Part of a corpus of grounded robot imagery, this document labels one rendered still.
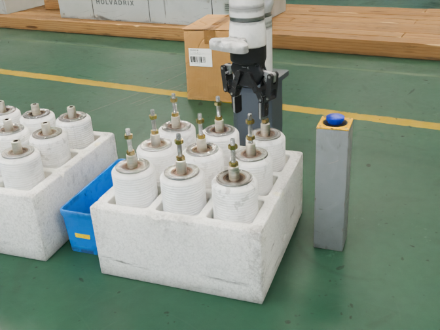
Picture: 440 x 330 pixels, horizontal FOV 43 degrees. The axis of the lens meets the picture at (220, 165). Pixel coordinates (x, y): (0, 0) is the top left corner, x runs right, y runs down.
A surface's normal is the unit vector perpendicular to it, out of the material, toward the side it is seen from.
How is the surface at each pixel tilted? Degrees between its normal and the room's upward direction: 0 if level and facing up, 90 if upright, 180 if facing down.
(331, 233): 90
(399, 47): 90
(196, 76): 89
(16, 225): 90
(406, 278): 0
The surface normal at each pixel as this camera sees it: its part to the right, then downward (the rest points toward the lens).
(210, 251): -0.34, 0.43
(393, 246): -0.05, -0.90
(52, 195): 0.94, 0.10
